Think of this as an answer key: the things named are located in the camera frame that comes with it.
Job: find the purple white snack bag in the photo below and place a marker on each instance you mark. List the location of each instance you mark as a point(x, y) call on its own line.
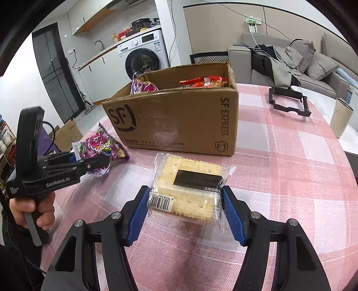
point(140, 84)

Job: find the small cardboard box on floor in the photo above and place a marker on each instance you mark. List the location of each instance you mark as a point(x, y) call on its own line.
point(66, 135)

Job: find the grey sofa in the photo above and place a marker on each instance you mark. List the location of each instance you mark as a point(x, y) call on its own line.
point(339, 84)

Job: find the grey sofa cushion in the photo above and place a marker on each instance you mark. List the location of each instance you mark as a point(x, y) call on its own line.
point(321, 66)

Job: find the wall power strip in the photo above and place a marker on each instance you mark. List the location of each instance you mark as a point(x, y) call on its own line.
point(253, 23)

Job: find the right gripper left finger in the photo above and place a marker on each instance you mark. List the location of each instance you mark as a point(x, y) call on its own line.
point(74, 265)

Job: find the black plastic frame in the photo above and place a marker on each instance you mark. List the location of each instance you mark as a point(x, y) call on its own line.
point(288, 100)

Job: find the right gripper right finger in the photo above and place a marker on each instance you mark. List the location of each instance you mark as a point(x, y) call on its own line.
point(297, 265)

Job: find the beige tumbler cup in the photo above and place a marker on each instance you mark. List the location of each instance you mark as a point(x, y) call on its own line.
point(340, 117)

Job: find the brown SF cardboard box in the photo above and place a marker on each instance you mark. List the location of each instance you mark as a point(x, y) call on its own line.
point(179, 119)

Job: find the black patterned chair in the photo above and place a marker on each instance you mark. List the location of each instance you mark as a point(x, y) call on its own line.
point(221, 57)

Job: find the white red noodle snack bag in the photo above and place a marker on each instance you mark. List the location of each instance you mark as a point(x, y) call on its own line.
point(205, 81)

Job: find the white washing machine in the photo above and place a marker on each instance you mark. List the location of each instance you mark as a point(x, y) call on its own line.
point(143, 53)

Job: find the person's left hand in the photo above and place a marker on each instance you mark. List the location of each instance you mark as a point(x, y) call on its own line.
point(46, 220)

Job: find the grey jacket on sofa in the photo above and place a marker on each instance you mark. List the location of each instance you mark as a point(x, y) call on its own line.
point(279, 64)

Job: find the clear cracker package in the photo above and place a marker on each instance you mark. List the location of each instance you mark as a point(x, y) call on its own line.
point(189, 189)

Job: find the dark glass door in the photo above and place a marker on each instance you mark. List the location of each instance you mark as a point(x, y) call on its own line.
point(56, 73)

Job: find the purple grape candy bag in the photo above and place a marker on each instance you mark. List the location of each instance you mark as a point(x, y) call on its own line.
point(101, 143)

